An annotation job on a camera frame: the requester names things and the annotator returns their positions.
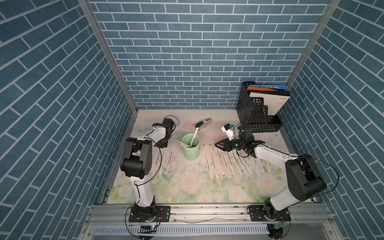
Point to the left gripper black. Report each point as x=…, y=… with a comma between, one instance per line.
x=164, y=145

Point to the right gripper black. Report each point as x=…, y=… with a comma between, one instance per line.
x=225, y=145

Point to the thirteenth straw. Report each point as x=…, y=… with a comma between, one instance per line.
x=162, y=160

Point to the green cylindrical cup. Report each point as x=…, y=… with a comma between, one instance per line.
x=192, y=152

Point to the eleventh straw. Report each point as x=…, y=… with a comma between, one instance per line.
x=169, y=158

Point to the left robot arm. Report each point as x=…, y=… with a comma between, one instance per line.
x=137, y=160

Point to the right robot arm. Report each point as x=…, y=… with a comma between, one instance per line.
x=304, y=178

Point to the black mesh file holder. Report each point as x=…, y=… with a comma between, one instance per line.
x=253, y=113

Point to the blue folder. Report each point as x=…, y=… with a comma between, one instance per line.
x=277, y=87

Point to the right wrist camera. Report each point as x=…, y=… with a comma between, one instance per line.
x=229, y=130

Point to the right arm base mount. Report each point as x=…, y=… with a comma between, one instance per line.
x=259, y=213

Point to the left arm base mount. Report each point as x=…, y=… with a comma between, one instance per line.
x=149, y=214

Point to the white vented cable duct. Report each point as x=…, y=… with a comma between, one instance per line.
x=183, y=230

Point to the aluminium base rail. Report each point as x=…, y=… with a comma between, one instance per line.
x=302, y=213

